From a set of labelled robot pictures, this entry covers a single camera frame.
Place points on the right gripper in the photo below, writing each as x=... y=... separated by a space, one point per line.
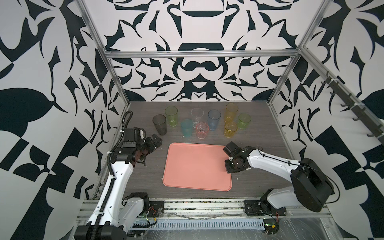
x=228 y=169

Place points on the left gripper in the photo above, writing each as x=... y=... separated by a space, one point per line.
x=151 y=145

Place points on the tall dark grey glass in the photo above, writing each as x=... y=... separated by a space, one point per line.
x=160 y=123

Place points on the tall green glass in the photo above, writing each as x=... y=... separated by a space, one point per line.
x=172 y=115

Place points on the tall clear glass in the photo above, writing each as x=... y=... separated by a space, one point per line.
x=197 y=114

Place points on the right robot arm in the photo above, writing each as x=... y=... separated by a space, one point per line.
x=310 y=187

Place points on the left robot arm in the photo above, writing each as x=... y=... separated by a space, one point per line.
x=114 y=216

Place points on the pink tray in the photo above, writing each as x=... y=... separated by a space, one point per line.
x=197 y=166

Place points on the short yellow glass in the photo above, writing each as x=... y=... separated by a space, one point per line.
x=230 y=129

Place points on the teal glass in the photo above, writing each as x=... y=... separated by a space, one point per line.
x=187 y=126

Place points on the short green glass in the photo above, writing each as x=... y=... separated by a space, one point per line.
x=243 y=120

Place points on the tall yellow glass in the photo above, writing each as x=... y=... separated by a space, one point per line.
x=231 y=112

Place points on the short pink glass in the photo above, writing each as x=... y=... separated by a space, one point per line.
x=202 y=130

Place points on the tall blue glass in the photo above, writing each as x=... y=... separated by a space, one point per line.
x=213 y=119

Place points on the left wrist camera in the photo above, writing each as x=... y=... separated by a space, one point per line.
x=133 y=137

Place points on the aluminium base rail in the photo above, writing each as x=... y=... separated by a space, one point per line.
x=216 y=208

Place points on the white cable duct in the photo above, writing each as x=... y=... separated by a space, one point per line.
x=207 y=224

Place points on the black hook rail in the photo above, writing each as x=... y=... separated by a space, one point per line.
x=350 y=102

